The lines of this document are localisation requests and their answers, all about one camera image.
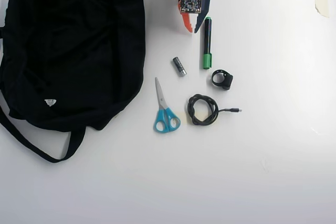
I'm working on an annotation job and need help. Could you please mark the blue handled scissors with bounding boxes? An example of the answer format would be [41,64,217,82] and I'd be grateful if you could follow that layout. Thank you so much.
[153,77,181,133]

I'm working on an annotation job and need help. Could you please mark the black AA battery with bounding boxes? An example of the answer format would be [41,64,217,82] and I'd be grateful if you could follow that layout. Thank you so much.
[172,56,187,78]

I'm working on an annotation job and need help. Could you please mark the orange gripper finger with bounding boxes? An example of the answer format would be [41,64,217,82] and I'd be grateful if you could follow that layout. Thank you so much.
[177,1,196,34]

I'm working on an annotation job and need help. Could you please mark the coiled black USB cable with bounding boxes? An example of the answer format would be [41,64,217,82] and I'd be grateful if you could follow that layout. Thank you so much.
[187,93,243,126]

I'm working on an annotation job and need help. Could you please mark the black ring clip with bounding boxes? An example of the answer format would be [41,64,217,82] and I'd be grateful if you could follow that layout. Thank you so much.
[211,69,234,90]

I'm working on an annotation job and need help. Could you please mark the black fabric bag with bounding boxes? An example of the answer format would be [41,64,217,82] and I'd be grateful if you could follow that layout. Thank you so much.
[0,0,146,164]

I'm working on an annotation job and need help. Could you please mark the green capped black marker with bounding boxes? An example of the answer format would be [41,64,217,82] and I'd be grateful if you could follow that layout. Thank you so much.
[202,16,213,70]

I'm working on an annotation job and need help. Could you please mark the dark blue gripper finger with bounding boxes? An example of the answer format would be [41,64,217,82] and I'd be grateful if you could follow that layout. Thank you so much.
[193,0,212,34]

